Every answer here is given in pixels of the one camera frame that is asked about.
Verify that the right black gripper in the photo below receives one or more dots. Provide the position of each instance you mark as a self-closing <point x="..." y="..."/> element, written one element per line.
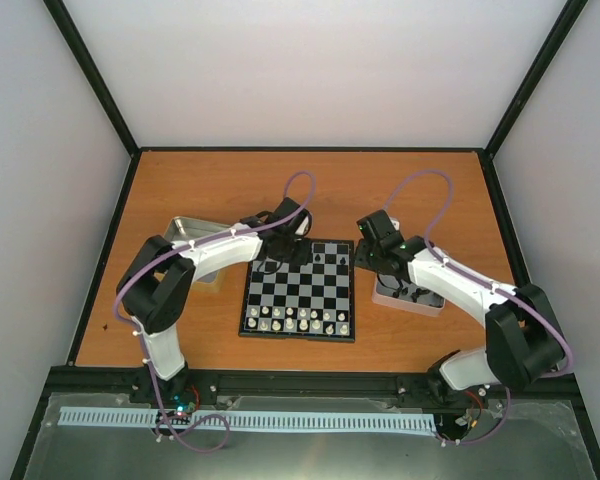
<point x="361" y="257"/>

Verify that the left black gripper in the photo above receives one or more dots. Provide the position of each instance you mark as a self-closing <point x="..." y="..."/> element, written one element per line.
<point x="303" y="257"/>

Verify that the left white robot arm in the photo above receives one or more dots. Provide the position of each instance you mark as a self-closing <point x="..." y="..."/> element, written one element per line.
<point x="153" y="292"/>

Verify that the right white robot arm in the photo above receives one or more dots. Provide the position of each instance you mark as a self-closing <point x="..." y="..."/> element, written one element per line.
<point x="522" y="339"/>

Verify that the left green-lit circuit board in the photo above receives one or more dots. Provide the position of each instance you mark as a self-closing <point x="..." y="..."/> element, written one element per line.
<point x="180" y="409"/>

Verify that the right pink tray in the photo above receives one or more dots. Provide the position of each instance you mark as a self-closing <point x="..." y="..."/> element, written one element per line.
<point x="430" y="304"/>

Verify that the black and silver chessboard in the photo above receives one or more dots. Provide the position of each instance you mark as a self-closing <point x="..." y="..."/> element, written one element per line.
<point x="324" y="286"/>

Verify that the left metal tray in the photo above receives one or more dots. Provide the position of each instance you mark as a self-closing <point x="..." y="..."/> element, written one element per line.
<point x="210" y="245"/>

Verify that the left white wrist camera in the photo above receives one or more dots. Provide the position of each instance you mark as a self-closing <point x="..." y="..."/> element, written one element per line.
<point x="301" y="224"/>

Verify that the black aluminium frame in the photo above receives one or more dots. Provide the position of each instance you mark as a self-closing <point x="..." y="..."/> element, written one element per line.
<point x="100" y="380"/>

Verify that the light blue cable duct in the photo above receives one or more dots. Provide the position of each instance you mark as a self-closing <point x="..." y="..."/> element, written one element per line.
<point x="252" y="421"/>

